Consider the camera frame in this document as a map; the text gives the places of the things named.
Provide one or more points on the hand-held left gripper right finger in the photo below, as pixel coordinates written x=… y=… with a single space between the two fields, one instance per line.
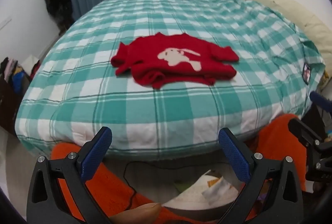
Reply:
x=234 y=154

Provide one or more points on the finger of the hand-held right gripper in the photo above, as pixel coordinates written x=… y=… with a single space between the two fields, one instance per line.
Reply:
x=320 y=99
x=302 y=129

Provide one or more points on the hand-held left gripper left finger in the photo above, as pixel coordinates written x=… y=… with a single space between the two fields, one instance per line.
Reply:
x=96 y=154

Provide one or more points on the red knitted sweater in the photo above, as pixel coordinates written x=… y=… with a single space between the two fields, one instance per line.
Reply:
x=179 y=63

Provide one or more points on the orange fleece cloth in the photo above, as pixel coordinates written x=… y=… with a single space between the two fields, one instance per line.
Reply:
x=275 y=141

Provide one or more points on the white papers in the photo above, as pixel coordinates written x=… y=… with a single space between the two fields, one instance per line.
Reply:
x=207 y=192

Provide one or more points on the green white checked blanket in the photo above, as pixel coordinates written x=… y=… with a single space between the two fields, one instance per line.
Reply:
x=129 y=99

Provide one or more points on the cream padded headboard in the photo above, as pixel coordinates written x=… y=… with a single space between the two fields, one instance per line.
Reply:
x=285 y=3

